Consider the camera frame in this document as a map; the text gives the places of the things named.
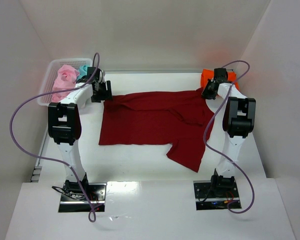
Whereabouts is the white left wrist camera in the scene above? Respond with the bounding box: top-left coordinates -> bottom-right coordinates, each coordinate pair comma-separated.
99,70 -> 105,83

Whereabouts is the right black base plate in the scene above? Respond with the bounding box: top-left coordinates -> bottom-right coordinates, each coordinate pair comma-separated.
193,181 -> 242,211

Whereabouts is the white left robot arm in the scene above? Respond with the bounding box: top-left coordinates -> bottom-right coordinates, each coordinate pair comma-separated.
48,67 -> 112,201

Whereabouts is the orange folded t shirt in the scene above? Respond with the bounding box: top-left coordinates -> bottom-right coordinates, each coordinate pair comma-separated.
200,69 -> 237,90

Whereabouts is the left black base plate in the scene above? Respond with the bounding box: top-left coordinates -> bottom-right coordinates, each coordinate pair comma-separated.
58,183 -> 107,213

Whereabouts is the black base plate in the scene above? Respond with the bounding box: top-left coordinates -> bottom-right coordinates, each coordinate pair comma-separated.
58,183 -> 107,213
193,181 -> 242,211

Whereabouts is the white plastic laundry basket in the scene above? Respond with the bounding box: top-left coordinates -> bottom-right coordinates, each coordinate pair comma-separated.
39,58 -> 93,94

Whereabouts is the pink t shirt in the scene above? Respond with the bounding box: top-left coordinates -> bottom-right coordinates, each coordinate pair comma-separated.
51,64 -> 80,103

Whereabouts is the dark red t shirt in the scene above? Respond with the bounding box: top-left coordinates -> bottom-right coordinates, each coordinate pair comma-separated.
99,88 -> 214,172

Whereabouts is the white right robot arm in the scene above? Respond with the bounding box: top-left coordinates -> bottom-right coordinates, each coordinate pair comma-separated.
201,68 -> 257,198

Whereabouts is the teal t shirt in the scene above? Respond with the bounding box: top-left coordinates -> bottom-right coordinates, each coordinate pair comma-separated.
76,65 -> 89,82

